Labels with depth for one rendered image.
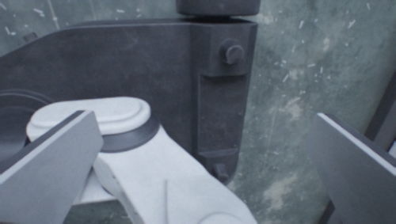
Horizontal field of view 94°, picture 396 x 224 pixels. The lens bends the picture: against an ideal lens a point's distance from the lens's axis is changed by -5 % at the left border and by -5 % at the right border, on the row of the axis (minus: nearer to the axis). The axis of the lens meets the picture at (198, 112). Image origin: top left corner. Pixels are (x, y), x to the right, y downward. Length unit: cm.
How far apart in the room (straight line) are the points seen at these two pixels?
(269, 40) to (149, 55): 42
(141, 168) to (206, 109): 25
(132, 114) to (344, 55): 80
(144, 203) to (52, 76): 36
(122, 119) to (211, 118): 25
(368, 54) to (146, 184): 93
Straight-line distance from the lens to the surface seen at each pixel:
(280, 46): 74
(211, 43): 42
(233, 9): 44
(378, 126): 125
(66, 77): 51
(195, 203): 23
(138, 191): 29
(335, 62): 91
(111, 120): 35
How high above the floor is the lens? 61
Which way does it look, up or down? 58 degrees down
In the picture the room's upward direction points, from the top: 160 degrees clockwise
